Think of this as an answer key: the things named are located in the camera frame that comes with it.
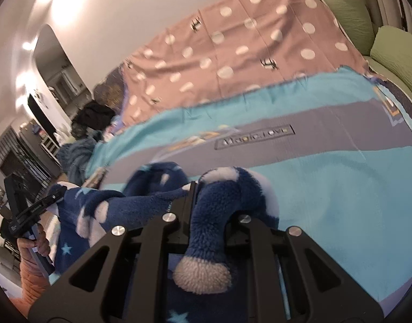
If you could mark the navy fleece star-print pajama top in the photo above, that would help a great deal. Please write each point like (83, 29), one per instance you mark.
(209, 208)

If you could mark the pink polka dot cloth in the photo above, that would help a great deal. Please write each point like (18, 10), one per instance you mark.
(243, 47)

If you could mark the arched wall niche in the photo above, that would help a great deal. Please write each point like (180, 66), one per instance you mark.
(58, 60)

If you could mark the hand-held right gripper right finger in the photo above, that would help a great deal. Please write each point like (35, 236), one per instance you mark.
(243, 232)

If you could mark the person's left hand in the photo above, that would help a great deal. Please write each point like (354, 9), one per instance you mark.
(42, 242)

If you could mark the green pillow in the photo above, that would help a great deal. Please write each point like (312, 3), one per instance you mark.
(347, 20)
(398, 57)

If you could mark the dark printed quilt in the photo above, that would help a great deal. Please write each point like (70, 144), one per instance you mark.
(108, 87)

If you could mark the grey-blue blanket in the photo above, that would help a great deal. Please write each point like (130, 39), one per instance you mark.
(74, 154)

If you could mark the white ladder shelf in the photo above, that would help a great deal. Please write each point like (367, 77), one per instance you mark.
(49, 144)

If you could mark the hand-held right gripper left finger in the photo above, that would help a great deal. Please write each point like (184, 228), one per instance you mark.
(184, 215)

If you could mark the pile of black clothes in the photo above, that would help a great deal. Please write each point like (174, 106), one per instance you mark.
(91, 114)

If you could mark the person's left forearm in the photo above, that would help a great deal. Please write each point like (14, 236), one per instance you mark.
(32, 282)

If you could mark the blue and grey bed sheet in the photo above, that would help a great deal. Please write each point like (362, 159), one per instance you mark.
(327, 181)

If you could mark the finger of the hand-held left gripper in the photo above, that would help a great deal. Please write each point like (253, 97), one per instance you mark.
(51, 200)

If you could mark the black shelf rack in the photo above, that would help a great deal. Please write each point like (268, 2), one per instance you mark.
(27, 161)

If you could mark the black wall screen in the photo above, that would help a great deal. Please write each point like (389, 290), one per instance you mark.
(41, 114)

